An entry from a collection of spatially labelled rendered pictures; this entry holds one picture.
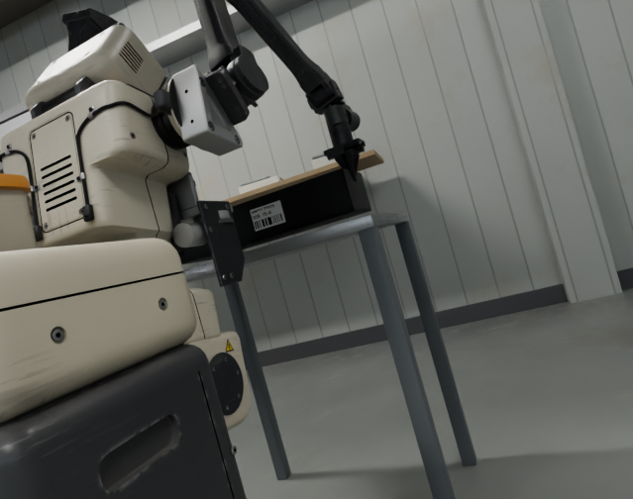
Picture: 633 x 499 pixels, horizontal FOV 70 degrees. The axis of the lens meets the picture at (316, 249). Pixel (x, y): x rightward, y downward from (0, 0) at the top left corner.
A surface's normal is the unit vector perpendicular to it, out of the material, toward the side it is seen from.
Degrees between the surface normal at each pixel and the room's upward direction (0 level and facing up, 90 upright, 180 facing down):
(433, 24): 90
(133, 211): 90
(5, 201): 92
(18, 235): 92
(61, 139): 82
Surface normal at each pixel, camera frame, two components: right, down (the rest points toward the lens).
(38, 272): 0.84, -0.40
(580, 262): -0.27, 0.07
